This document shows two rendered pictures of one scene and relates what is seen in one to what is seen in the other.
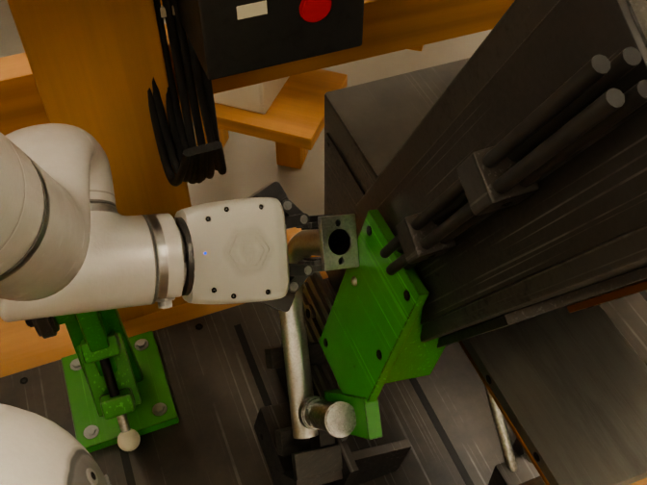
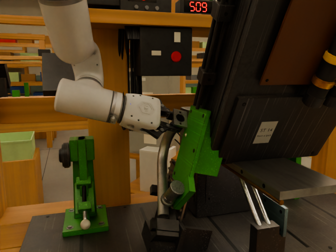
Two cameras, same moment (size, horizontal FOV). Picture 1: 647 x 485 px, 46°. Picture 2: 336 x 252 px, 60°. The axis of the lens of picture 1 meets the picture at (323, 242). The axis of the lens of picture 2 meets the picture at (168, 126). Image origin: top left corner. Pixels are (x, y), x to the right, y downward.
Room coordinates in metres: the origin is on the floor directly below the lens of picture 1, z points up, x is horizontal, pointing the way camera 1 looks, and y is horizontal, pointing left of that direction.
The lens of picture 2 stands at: (-0.27, -0.06, 1.36)
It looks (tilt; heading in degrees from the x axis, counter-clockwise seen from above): 11 degrees down; 6
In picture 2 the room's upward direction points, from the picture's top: straight up
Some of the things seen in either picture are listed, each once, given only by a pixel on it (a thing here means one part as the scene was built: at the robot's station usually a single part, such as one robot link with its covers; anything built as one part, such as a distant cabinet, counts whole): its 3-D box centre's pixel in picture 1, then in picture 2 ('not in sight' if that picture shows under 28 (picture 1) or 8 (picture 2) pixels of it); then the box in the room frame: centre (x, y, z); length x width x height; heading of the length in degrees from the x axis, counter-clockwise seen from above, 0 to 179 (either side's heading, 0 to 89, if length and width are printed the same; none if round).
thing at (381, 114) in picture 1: (448, 206); (227, 156); (0.73, -0.17, 1.07); 0.30 x 0.18 x 0.34; 111
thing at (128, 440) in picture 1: (124, 424); (85, 217); (0.46, 0.25, 0.96); 0.06 x 0.03 x 0.06; 21
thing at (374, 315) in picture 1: (394, 312); (201, 146); (0.48, -0.07, 1.17); 0.13 x 0.12 x 0.20; 111
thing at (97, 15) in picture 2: not in sight; (188, 26); (0.80, -0.03, 1.52); 0.90 x 0.25 x 0.04; 111
